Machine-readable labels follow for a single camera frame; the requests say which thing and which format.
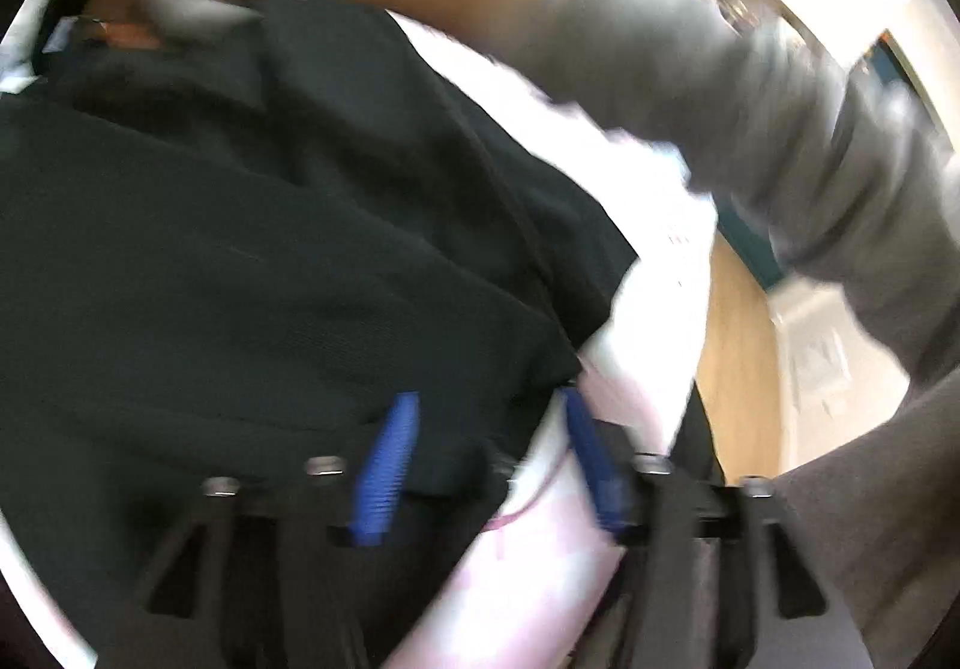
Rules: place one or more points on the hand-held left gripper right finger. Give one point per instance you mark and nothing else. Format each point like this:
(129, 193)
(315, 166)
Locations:
(596, 466)

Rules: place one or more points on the pink cat printed blanket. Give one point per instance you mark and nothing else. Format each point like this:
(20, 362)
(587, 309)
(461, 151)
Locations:
(645, 339)

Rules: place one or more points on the person's clothed body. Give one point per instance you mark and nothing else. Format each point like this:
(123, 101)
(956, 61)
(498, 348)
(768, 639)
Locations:
(885, 526)

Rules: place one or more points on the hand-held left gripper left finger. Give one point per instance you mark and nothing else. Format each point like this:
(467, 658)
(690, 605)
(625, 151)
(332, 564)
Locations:
(386, 474)

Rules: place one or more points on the black garment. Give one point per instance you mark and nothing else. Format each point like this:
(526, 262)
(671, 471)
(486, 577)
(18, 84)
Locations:
(225, 226)

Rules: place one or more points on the person's right forearm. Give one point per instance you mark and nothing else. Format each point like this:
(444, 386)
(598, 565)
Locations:
(675, 76)

